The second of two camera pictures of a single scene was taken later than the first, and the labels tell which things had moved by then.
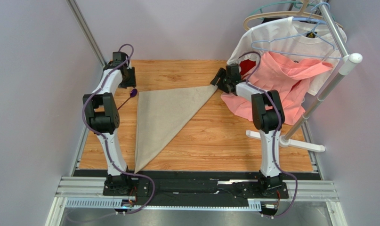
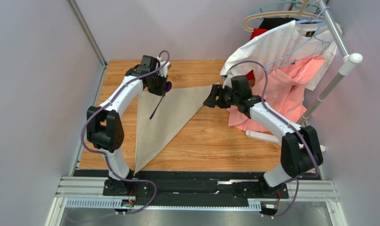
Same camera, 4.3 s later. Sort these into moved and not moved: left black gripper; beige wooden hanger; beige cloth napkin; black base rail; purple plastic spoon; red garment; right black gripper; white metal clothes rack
Moved: right black gripper; red garment; left black gripper; purple plastic spoon
Not moved: black base rail; white metal clothes rack; beige cloth napkin; beige wooden hanger
